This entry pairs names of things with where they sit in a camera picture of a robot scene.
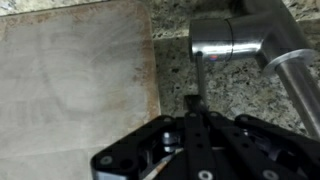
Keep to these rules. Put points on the wooden cutting board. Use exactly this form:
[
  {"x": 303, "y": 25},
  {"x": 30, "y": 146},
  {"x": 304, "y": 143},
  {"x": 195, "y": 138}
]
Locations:
[{"x": 73, "y": 83}]

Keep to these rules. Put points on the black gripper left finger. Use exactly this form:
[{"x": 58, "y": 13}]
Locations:
[{"x": 150, "y": 150}]

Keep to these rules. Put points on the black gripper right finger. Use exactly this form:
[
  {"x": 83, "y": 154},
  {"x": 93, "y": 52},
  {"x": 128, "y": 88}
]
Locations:
[{"x": 266, "y": 150}]

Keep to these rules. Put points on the chrome gooseneck faucet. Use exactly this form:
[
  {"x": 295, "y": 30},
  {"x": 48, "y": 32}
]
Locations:
[{"x": 276, "y": 30}]

